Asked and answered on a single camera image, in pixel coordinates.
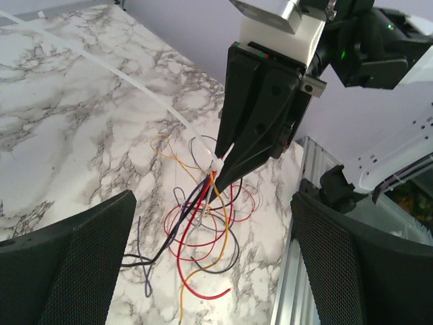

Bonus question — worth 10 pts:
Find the orange thin wire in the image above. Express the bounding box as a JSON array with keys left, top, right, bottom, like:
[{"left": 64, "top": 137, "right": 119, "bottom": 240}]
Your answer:
[{"left": 150, "top": 135, "right": 231, "bottom": 322}]

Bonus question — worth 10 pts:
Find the red thin wire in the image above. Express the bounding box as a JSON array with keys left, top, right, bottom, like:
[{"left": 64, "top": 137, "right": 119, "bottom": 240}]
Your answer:
[{"left": 164, "top": 171, "right": 265, "bottom": 301}]

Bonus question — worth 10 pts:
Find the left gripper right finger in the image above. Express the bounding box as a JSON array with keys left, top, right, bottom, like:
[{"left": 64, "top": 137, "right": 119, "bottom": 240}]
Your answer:
[{"left": 291, "top": 192, "right": 432, "bottom": 324}]

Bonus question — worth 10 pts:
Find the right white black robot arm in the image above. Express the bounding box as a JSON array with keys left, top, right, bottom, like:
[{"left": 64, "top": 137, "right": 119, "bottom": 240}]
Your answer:
[{"left": 214, "top": 1, "right": 432, "bottom": 191}]

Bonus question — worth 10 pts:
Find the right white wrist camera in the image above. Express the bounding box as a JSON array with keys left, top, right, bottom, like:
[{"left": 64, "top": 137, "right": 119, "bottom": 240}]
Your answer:
[{"left": 231, "top": 0, "right": 336, "bottom": 66}]

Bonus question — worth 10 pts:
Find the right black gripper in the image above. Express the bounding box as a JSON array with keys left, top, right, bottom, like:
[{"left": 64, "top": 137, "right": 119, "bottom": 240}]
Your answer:
[{"left": 215, "top": 42, "right": 326, "bottom": 192}]

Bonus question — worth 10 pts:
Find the aluminium front rail frame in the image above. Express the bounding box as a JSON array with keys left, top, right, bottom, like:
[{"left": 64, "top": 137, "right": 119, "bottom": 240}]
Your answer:
[{"left": 270, "top": 136, "right": 338, "bottom": 324}]

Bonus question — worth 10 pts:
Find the marble pattern table mat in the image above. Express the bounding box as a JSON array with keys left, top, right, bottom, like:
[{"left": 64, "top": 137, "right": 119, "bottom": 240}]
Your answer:
[{"left": 1, "top": 5, "right": 303, "bottom": 324}]

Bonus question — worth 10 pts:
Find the black thin wire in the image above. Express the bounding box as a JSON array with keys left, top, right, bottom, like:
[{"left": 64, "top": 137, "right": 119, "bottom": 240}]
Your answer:
[{"left": 120, "top": 175, "right": 244, "bottom": 275}]

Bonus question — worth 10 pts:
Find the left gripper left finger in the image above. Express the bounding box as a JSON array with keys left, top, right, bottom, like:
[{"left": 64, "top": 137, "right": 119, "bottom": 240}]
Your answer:
[{"left": 1, "top": 190, "right": 137, "bottom": 324}]

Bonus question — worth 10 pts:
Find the translucent white zip tie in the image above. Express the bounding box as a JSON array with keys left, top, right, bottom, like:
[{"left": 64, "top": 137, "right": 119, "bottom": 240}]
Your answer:
[{"left": 1, "top": 10, "right": 224, "bottom": 175}]

